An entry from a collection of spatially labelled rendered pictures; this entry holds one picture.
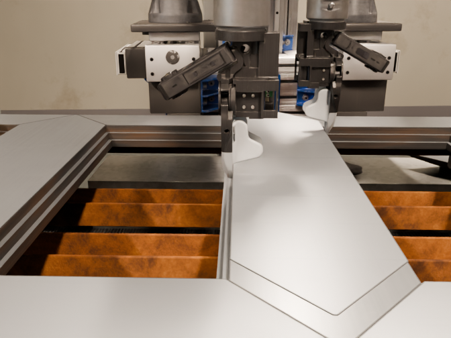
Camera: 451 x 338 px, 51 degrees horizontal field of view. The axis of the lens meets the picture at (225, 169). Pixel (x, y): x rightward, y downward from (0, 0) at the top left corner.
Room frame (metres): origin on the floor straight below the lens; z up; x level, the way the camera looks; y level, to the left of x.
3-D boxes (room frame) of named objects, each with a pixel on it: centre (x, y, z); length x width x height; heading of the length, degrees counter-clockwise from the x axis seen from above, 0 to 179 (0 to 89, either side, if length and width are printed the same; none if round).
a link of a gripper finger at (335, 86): (0.89, -0.20, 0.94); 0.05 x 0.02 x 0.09; 179
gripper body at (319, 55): (0.91, -0.18, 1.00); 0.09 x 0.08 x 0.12; 89
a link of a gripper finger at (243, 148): (0.65, -0.02, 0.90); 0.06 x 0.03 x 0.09; 89
